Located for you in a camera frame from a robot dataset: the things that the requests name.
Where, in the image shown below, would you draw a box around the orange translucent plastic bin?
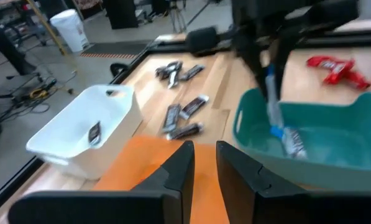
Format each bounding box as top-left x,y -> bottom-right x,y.
93,134 -> 236,224

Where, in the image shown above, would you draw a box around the white plastic bin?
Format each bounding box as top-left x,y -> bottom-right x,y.
25,84 -> 144,182

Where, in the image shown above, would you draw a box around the brown Hershey's candy bar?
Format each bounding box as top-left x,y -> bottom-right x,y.
178,94 -> 210,121
162,103 -> 182,134
155,63 -> 176,80
165,122 -> 204,141
88,120 -> 103,147
179,64 -> 206,82
167,60 -> 184,90

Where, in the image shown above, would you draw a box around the black mat with orange stripes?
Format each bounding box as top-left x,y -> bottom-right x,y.
78,39 -> 157,60

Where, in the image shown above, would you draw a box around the black floor stand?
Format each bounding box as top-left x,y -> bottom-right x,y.
0,6 -> 39,77

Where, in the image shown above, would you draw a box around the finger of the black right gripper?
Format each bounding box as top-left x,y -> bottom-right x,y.
272,29 -> 298,101
234,39 -> 269,95

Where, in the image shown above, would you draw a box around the yellow black floor cables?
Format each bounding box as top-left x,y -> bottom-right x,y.
0,70 -> 77,122

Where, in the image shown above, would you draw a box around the yellow pole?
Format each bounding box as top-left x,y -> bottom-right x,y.
25,0 -> 67,57

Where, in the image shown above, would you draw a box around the black cabinet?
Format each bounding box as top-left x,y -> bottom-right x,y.
103,0 -> 140,30

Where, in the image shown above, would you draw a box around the teal plastic bin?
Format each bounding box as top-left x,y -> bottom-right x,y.
232,87 -> 371,193

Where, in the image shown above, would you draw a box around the red KitKat candy bar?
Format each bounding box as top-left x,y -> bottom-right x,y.
343,70 -> 371,91
306,55 -> 356,85

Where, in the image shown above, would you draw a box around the black aluminium table frame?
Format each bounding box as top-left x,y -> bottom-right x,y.
0,27 -> 371,218

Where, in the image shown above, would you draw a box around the white trash can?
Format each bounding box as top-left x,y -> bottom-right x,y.
49,8 -> 90,54

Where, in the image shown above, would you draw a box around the blue white Hershey's candy bar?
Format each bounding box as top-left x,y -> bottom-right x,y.
263,63 -> 286,140
280,126 -> 308,160

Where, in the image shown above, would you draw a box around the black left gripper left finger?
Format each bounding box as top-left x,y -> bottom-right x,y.
7,140 -> 196,224

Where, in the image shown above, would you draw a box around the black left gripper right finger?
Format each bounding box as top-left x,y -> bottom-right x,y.
216,140 -> 371,224

